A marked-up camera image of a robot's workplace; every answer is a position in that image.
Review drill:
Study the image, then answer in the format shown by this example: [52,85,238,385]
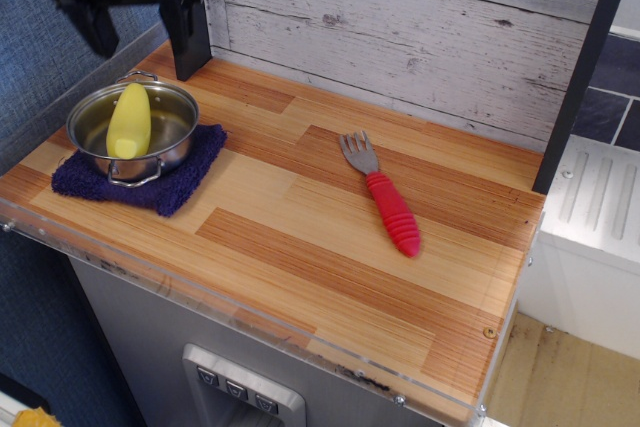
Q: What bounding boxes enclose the yellow plastic toy banana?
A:
[106,83,151,160]

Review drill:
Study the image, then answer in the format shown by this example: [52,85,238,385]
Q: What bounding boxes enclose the red handled toy fork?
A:
[338,131,421,258]

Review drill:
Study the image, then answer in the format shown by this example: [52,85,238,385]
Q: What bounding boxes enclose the stainless steel pot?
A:
[66,70,199,188]

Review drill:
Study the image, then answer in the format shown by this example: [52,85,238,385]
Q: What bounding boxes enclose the purple knitted cloth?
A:
[51,124,227,217]

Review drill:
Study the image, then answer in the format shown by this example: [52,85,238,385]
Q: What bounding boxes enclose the clear acrylic edge guard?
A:
[1,191,539,426]

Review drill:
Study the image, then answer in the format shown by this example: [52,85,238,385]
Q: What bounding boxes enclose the grey toy fridge cabinet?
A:
[72,259,479,426]

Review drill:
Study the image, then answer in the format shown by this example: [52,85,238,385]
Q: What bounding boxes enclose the silver water dispenser panel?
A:
[182,343,307,426]

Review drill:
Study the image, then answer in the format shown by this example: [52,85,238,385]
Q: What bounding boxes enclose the yellow object at corner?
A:
[11,408,61,427]

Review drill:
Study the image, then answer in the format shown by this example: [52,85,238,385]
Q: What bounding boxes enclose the white toy sink unit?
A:
[518,136,639,358]

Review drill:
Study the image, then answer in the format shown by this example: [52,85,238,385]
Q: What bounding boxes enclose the black left upright post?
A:
[156,0,213,82]

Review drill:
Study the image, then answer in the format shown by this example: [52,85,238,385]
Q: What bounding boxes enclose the black upright post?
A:
[156,0,213,82]
[532,0,621,194]

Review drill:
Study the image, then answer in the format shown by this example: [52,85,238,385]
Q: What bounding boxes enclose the black right upright post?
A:
[532,0,621,194]

